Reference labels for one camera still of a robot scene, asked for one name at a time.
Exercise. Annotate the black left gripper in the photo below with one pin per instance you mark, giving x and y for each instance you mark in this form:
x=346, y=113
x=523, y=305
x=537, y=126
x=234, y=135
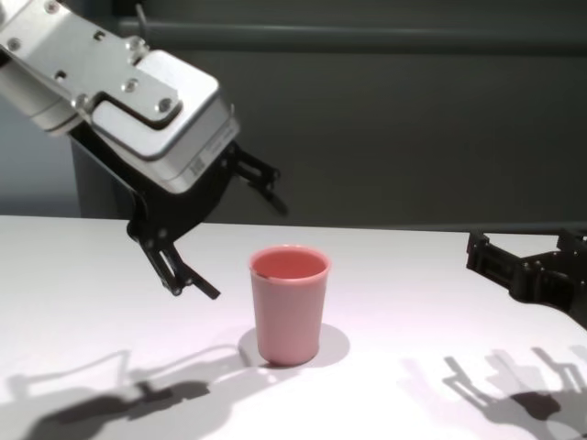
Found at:
x=174, y=211

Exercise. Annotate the thin grey partition rail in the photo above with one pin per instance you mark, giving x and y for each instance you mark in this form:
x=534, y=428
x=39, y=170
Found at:
x=413, y=226

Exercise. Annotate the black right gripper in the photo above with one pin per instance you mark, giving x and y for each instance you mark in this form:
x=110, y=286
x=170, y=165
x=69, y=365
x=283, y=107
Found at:
x=550, y=284

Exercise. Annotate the blue-grey panel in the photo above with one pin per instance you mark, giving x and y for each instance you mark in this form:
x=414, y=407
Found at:
x=32, y=183

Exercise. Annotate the grey partition post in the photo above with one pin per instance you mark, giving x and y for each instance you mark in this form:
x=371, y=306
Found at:
x=101, y=192

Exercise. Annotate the pink plastic cup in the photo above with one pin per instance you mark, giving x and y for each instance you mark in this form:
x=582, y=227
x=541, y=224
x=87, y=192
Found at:
x=289, y=321

